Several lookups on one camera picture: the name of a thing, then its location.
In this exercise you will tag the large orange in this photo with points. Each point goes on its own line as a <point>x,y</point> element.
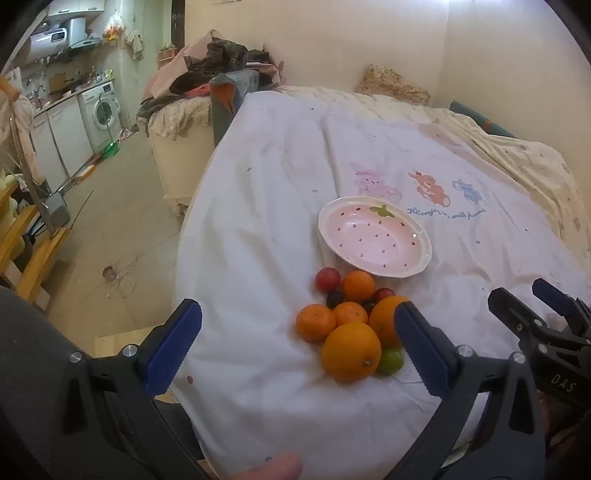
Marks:
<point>351,353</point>
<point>383,321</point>

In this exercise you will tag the yellow wooden shelf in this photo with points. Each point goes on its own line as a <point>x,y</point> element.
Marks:
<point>27,244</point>

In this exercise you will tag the white washing machine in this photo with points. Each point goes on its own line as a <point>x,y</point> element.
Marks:
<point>104,110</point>

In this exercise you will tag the white water heater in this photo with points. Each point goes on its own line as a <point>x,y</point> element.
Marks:
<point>44,46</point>

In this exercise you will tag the beige dotted quilt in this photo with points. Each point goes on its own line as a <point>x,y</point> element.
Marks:
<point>517,147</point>

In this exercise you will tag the tangerine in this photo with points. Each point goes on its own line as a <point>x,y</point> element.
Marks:
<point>316,322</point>
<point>350,313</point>
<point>358,286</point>

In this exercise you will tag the grey and orange cushion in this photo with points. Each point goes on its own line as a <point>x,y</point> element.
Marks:
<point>228,101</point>

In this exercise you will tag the green item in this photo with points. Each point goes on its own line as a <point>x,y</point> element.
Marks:
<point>111,147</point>

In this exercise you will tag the beige sofa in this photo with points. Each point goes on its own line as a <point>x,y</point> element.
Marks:
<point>178,138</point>

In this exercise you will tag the brown round floor object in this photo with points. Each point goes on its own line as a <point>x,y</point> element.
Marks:
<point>109,274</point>

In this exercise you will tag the green plum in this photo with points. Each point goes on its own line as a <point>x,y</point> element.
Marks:
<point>390,360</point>

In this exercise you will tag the teal pillow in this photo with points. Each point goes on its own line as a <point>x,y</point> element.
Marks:
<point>480,121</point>

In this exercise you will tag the dark grape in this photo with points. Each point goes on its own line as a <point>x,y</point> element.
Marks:
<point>334,299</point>
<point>368,306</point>

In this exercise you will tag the hanging cloth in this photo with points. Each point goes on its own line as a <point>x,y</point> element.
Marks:
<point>134,41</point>

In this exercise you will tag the person's left hand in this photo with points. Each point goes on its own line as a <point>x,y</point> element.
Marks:
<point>270,468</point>

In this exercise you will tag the red plum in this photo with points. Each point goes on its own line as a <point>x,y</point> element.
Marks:
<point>383,294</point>
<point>328,279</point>

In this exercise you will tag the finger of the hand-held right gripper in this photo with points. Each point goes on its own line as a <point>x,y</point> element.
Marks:
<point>551,290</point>
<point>510,309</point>

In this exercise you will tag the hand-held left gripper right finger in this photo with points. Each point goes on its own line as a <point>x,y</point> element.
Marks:
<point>418,341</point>

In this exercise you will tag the white kitchen cabinets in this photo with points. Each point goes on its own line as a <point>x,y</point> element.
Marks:
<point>62,138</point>

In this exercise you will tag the pink strawberry-pattern plate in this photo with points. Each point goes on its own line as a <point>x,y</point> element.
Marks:
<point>374,240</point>

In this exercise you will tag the hanging bag of oranges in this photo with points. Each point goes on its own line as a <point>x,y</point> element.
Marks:
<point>114,26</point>

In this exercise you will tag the white printed blanket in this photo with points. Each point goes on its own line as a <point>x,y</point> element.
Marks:
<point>277,207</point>

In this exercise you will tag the silver range hood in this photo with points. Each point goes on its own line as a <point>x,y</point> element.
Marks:
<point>78,30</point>

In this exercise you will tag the grey box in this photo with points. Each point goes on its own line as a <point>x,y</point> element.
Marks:
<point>57,212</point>

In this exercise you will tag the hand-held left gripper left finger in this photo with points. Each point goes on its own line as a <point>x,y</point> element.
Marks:
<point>173,350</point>

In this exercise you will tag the pile of clothes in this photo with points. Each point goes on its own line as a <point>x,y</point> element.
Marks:
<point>210,64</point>

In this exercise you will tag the floral pillow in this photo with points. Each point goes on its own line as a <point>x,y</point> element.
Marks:
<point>392,83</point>

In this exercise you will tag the light wooden board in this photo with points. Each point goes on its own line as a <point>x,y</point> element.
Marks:
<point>122,341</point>

